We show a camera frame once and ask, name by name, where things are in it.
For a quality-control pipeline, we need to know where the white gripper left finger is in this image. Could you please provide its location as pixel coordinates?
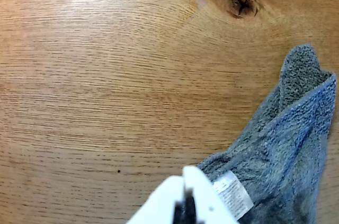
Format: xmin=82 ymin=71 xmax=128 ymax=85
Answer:
xmin=126 ymin=176 xmax=188 ymax=224

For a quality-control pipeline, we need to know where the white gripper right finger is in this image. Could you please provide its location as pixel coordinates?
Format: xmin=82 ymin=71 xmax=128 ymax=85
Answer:
xmin=182 ymin=166 xmax=239 ymax=224

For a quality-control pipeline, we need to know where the grey-blue microfibre cloth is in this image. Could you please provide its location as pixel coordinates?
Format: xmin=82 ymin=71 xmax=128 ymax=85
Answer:
xmin=195 ymin=44 xmax=337 ymax=224

